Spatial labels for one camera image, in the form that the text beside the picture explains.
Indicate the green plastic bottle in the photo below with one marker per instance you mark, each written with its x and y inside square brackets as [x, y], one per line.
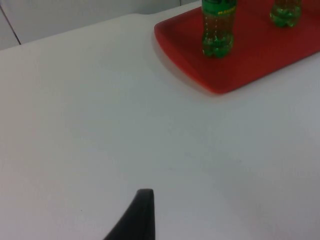
[218, 37]
[285, 15]

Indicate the red plastic tray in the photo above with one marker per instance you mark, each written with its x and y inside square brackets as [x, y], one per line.
[250, 62]

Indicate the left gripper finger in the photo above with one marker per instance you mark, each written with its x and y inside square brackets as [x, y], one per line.
[140, 220]

